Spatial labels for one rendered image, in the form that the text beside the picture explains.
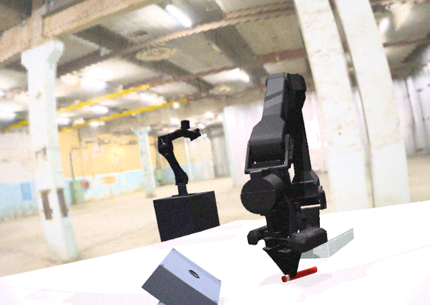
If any red peg with white band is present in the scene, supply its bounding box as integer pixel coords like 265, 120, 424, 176
282, 266, 318, 282

